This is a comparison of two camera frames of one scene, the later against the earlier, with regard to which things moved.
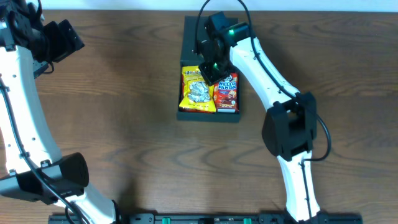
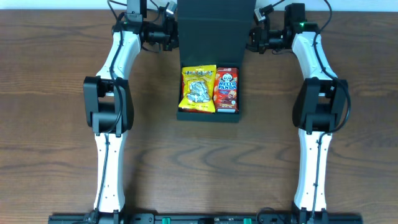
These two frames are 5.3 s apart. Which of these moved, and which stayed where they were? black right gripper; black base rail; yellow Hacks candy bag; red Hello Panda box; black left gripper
Moved: black left gripper; black right gripper
Stayed: black base rail; yellow Hacks candy bag; red Hello Panda box
